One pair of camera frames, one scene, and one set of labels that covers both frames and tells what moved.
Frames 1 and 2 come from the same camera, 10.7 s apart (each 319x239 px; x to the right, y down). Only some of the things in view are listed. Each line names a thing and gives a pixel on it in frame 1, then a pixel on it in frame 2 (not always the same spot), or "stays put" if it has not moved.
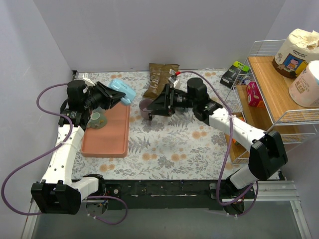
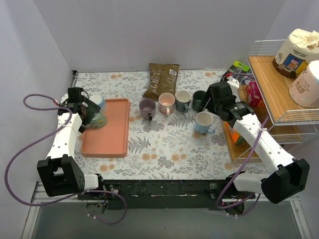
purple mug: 143,105 stays put
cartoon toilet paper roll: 297,50 stays put
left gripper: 104,95 → 90,113
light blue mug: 122,86 → 203,121
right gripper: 168,99 → 209,100
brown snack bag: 159,74 stays put
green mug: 98,119 stays put
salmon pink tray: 112,140 stays put
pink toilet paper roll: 304,89 stays put
